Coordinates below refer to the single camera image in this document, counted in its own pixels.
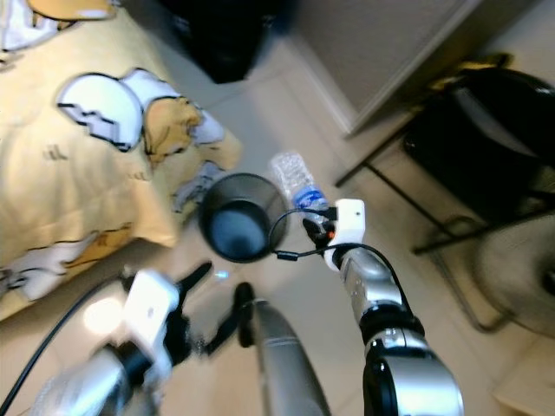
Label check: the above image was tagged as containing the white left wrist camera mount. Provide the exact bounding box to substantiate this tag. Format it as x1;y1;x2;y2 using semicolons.
121;268;184;367

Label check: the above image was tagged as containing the black bag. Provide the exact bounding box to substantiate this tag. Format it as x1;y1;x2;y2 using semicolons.
156;0;301;85

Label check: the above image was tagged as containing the black metal frame chair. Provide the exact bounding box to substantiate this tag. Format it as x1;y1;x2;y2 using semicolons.
333;64;555;257

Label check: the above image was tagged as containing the white round floor fan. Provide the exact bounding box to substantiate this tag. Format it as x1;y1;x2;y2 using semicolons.
451;203;555;341

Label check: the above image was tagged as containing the grey robot leg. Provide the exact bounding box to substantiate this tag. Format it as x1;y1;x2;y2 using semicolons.
246;298;332;416

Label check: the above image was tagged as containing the black mesh wastebasket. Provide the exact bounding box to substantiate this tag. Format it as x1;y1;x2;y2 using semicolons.
198;172;292;264

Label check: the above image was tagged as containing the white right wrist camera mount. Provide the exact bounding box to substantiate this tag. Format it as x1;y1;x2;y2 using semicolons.
323;198;367;270

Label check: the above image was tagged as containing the clear plastic water bottle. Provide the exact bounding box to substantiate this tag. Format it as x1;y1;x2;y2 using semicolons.
269;151;331;214

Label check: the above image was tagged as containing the yellow cloth item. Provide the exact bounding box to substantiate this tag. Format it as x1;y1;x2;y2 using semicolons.
428;52;514;93

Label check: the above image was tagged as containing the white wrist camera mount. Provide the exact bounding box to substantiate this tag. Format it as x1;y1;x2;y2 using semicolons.
323;198;367;270
121;268;184;367

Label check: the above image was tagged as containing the grey wooden cabinet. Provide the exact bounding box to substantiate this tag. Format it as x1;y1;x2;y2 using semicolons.
290;0;540;137

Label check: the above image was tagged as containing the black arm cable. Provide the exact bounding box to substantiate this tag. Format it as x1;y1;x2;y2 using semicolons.
268;206;339;261
0;276;133;416

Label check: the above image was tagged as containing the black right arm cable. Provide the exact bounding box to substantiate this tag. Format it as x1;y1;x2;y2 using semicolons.
268;206;339;261

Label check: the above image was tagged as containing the yellow cartoon print blanket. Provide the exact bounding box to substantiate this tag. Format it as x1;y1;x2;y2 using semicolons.
0;0;244;323

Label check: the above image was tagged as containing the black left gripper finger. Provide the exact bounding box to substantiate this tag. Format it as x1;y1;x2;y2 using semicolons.
208;281;258;353
177;262;214;295

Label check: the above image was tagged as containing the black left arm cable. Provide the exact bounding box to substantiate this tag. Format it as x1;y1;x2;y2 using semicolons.
0;276;133;416

